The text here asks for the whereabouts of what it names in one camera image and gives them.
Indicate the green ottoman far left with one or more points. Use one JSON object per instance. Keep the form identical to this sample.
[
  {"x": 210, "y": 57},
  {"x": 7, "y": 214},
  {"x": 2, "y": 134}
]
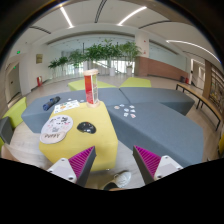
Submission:
[{"x": 80, "y": 85}]

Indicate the white sneaker shoe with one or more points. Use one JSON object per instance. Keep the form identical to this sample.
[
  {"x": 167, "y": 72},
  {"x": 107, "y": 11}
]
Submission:
[{"x": 119, "y": 181}]

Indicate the black computer mouse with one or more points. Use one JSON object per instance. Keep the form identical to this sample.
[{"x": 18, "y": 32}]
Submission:
[{"x": 86, "y": 127}]

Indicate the green ottoman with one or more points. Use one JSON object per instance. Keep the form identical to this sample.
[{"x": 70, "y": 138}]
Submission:
[
  {"x": 136, "y": 82},
  {"x": 80, "y": 85}
]

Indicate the grey right bench seat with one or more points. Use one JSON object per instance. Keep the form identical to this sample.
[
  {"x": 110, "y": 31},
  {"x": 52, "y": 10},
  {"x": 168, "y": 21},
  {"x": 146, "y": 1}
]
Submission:
[{"x": 155, "y": 119}]

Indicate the potted green plant right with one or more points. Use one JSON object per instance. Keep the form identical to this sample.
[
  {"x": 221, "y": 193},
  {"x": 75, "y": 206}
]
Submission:
[{"x": 130, "y": 51}]

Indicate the white sticker sheet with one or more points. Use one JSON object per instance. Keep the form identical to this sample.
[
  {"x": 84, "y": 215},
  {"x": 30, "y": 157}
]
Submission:
[{"x": 66, "y": 106}]

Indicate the long wooden bench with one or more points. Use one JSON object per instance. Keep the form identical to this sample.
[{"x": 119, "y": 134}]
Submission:
[{"x": 201, "y": 102}]

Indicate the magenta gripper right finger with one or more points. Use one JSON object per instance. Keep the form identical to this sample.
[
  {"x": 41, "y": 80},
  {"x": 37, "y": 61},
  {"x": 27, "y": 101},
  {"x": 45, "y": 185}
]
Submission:
[{"x": 153, "y": 167}]

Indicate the round white mouse pad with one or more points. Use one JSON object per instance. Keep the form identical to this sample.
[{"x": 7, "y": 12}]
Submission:
[{"x": 55, "y": 129}]

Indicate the red fire extinguisher box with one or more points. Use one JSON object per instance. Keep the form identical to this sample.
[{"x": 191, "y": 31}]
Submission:
[{"x": 39, "y": 81}]

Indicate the yellow ottoman seat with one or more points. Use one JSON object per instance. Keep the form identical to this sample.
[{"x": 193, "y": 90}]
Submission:
[{"x": 104, "y": 139}]

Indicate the red white display tower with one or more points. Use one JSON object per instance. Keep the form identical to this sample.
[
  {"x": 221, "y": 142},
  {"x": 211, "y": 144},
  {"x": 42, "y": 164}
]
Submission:
[{"x": 91, "y": 88}]

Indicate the green ottoman far right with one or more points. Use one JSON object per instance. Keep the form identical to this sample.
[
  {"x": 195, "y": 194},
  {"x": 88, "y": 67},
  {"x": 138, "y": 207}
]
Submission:
[{"x": 136, "y": 82}]

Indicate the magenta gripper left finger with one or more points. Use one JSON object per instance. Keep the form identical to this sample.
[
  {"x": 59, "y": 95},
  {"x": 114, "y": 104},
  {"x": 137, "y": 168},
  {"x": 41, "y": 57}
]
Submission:
[{"x": 75, "y": 169}]

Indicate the potted green plant centre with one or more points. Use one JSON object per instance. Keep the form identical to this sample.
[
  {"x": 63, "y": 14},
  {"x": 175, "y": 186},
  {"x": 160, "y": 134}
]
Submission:
[{"x": 104, "y": 51}]

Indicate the potted green plant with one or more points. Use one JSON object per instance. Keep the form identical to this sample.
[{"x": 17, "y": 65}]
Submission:
[
  {"x": 104, "y": 51},
  {"x": 130, "y": 51}
]

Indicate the green chair at left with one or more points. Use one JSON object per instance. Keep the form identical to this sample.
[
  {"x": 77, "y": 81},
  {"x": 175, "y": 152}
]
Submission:
[{"x": 15, "y": 112}]

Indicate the dark blue folded umbrella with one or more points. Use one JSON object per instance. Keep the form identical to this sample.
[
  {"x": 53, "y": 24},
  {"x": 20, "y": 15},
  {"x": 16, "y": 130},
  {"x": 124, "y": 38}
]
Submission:
[{"x": 51, "y": 102}]

